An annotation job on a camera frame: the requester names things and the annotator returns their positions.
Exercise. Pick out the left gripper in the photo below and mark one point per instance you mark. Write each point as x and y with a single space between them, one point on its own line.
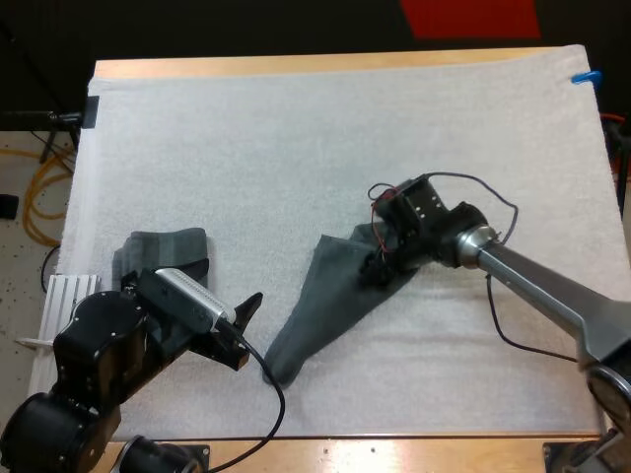
170 329

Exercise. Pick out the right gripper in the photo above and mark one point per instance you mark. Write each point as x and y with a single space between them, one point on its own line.
419 217

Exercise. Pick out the grey-green towel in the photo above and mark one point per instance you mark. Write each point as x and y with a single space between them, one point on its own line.
167 251
325 300

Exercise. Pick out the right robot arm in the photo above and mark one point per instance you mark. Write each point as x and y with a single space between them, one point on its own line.
542 290

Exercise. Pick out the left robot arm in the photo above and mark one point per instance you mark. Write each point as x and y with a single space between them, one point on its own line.
93 340

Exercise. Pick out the blue clip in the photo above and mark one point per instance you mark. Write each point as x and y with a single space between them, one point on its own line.
587 77

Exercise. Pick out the dark clamp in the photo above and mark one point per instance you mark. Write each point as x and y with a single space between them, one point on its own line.
92 112

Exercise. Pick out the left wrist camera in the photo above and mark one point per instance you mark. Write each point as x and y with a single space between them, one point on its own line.
194 298

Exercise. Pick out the ribbed aluminium rail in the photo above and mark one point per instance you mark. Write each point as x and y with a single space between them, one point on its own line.
69 300

